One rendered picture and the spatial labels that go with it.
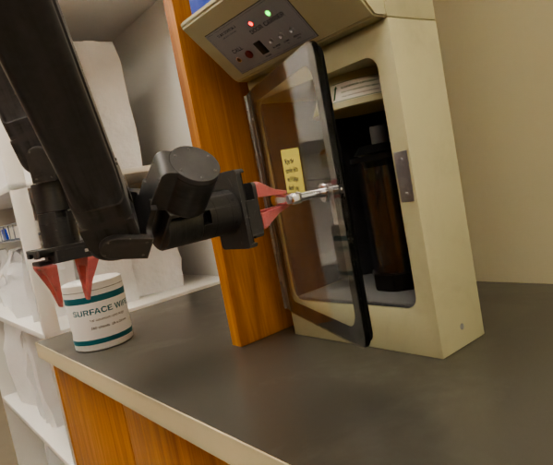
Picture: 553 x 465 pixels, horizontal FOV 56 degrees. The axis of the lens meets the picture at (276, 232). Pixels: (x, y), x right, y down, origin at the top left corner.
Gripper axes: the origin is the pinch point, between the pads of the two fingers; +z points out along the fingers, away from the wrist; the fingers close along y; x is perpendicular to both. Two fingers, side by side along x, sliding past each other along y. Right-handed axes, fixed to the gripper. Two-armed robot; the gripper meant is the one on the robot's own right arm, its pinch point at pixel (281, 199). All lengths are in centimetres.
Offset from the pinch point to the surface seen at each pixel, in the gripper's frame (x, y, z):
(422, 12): -14.2, 21.9, 19.9
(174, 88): 116, 44, 56
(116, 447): 49, -45, -14
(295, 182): 1.9, 2.0, 5.1
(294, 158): 0.9, 5.5, 4.8
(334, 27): -7.6, 21.7, 8.8
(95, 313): 56, -18, -10
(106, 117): 124, 36, 31
